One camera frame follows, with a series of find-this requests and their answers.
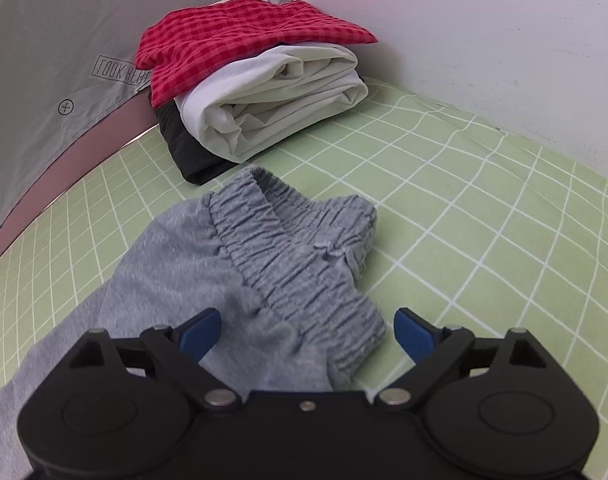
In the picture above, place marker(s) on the black folded garment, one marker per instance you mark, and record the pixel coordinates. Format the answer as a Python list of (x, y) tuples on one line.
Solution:
[(184, 152)]

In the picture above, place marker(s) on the grey pants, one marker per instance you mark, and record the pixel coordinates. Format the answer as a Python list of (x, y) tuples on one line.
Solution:
[(184, 260)]

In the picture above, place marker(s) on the white folded garment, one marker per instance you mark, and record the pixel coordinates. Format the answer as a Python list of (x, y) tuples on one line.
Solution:
[(264, 110)]

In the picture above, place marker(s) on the grey printed backdrop sheet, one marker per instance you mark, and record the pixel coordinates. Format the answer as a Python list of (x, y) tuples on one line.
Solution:
[(44, 35)]

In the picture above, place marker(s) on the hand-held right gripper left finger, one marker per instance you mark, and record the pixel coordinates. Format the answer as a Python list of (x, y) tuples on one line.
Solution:
[(202, 332)]

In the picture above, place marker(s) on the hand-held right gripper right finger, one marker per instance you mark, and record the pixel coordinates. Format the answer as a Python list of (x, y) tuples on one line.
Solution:
[(413, 332)]

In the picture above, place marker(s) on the pink board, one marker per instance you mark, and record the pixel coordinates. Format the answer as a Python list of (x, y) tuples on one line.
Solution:
[(84, 155)]

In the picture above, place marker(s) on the green grid bedsheet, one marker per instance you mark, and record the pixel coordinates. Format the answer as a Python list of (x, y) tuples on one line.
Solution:
[(483, 235)]

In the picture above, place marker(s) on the red checked garment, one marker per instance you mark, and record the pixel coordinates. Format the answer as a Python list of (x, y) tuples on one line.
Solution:
[(209, 45)]

